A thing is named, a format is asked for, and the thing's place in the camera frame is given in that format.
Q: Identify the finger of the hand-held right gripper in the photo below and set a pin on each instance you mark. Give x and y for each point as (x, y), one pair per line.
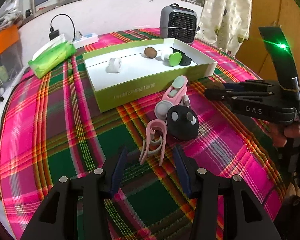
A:
(233, 87)
(220, 95)

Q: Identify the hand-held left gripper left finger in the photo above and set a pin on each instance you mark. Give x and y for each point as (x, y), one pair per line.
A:
(117, 175)

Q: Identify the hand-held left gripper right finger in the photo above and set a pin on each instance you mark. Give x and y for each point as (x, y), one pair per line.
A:
(181, 175)

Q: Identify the pink green clip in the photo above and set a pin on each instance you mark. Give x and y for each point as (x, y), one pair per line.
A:
(176, 90)

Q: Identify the black round button device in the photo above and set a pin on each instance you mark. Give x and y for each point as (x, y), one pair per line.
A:
(182, 127)

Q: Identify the black rectangular device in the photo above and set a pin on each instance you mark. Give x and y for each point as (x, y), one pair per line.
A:
(186, 60)

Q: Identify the plain pink clip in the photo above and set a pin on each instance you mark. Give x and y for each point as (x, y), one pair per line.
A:
(156, 122)

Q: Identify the green white spool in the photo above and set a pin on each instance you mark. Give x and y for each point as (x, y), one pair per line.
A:
(173, 58)

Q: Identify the small white dome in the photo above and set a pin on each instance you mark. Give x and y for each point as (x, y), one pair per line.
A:
(162, 110)

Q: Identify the green white cardboard box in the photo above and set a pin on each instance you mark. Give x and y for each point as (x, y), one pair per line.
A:
(120, 95)

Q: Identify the white round cap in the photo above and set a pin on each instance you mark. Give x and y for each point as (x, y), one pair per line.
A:
(114, 65)

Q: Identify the person's right hand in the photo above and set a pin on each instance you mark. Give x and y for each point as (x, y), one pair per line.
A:
(290, 132)

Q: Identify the wooden cabinet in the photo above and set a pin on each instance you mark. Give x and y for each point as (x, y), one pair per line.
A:
(265, 5)

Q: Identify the patterned cream curtain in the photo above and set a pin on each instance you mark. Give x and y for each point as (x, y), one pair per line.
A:
(225, 17)

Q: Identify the grey space heater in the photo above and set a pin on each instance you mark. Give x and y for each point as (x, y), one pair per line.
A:
(177, 27)

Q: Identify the green tissue pack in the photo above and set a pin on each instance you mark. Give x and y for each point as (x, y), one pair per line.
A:
(52, 57)

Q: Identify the white power strip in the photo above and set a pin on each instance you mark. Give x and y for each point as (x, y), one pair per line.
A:
(86, 40)

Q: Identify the black charger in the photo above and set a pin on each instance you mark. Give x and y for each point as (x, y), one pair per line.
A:
(53, 34)

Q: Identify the clear bin with orange lid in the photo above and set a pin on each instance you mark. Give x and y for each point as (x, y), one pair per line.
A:
(5, 37)

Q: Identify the pile of papers and packets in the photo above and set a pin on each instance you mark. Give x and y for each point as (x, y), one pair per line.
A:
(7, 17)

